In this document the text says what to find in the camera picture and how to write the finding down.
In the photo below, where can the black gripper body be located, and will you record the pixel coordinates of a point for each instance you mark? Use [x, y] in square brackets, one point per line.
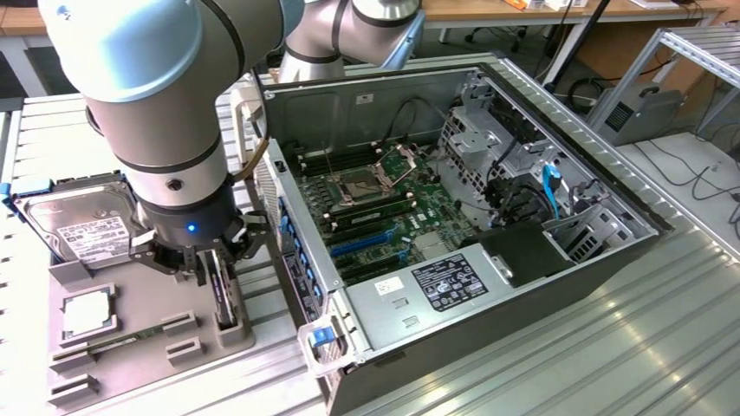
[190, 226]

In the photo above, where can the green graphics card black cooler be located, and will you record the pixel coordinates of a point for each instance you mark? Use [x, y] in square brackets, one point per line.
[222, 299]

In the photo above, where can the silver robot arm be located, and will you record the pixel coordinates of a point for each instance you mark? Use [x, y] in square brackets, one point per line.
[144, 52]

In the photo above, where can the blue slot clip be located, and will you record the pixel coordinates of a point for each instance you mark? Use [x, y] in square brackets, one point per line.
[310, 274]
[296, 246]
[304, 260]
[282, 224]
[317, 289]

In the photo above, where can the grey parts rack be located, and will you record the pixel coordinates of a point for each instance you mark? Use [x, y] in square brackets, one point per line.
[144, 312]

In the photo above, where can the silver hard disk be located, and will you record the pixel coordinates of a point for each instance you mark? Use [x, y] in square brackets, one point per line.
[74, 234]

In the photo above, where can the long black expansion slot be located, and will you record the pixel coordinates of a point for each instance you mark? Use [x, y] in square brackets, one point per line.
[366, 261]
[376, 271]
[352, 235]

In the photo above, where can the silver CPU chip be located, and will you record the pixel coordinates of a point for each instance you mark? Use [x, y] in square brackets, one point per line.
[86, 314]

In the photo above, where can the blue expansion slot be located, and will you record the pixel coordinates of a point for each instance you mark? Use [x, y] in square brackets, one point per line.
[358, 245]

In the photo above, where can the green RAM stick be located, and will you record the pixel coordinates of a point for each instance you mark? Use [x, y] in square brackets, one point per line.
[124, 339]

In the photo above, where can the black RAM stick with sticker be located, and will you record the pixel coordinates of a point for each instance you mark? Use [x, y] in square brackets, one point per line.
[369, 218]

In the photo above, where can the thin locking lever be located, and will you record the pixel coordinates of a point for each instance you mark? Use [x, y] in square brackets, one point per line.
[329, 162]

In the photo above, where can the CPU socket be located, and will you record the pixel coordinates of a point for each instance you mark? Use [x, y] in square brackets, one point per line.
[361, 186]

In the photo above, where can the blue case latch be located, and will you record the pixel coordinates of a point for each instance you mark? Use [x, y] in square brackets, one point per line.
[321, 338]

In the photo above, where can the blue disk caddy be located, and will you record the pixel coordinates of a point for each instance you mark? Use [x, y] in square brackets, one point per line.
[34, 186]

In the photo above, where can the metal socket cover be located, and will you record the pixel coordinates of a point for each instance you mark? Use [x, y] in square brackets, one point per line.
[388, 155]

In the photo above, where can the grey power supply unit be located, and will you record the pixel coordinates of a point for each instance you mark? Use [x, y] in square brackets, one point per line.
[393, 312]

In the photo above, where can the green motherboard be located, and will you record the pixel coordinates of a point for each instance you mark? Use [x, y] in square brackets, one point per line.
[428, 208]

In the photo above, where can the silver chipset heatsink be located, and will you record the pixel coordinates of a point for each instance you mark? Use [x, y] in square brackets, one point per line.
[430, 246]

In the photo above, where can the perforated metal drive cage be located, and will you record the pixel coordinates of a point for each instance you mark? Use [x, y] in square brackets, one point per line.
[468, 143]

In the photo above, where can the black plastic shroud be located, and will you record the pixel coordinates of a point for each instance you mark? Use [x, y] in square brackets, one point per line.
[520, 255]

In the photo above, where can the open grey PC case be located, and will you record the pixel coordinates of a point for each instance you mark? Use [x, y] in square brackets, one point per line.
[462, 368]

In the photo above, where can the grey metal disk bay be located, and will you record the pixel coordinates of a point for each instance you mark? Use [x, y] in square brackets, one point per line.
[584, 242]

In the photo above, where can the black office chair base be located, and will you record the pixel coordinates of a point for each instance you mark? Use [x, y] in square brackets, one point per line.
[485, 32]

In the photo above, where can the orange box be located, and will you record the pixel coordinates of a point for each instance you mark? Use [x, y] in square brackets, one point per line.
[520, 3]

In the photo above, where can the black slanted pole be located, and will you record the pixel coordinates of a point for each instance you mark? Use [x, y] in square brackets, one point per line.
[577, 41]

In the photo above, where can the white box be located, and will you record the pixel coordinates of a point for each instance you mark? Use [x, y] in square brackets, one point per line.
[557, 4]

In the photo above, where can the brown board panel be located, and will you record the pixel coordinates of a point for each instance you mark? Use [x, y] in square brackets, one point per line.
[624, 52]

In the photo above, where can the wooden desk white frame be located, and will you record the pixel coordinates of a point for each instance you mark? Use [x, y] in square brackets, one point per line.
[490, 15]
[17, 30]

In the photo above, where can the aluminium profile frame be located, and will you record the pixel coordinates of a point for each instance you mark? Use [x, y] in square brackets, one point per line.
[693, 47]

